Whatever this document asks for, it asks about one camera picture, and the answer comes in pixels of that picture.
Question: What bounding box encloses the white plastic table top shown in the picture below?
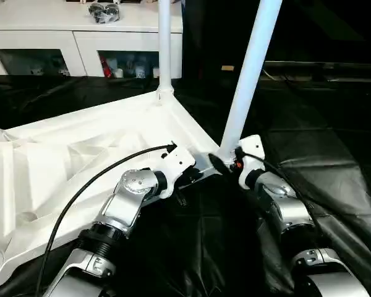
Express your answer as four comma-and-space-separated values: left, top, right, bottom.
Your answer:
0, 92, 225, 284

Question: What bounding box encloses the black mat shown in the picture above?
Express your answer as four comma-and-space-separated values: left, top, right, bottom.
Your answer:
0, 74, 371, 297

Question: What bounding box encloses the red bottle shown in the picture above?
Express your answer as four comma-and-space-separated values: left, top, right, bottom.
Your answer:
101, 55, 113, 77

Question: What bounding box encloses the dark object on cabinet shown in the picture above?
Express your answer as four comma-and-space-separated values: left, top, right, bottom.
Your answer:
88, 2, 122, 25

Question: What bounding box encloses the white cabinet with glass doors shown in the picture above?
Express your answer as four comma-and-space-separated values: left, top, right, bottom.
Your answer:
0, 0, 184, 79

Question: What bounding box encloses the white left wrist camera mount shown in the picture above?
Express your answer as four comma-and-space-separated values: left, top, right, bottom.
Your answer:
159, 142, 196, 199

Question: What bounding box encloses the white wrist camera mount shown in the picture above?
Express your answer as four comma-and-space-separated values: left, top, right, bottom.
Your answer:
159, 142, 196, 199
233, 134, 266, 189

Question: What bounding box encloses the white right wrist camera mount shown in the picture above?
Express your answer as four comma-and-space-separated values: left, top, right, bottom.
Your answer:
233, 134, 266, 189

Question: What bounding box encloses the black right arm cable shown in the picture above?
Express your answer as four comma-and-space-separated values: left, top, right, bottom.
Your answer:
236, 147, 371, 267

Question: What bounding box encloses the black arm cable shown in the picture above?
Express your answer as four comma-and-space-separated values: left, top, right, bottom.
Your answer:
35, 140, 177, 295
236, 147, 371, 267

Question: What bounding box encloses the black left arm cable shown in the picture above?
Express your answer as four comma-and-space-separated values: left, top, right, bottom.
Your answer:
35, 140, 177, 295

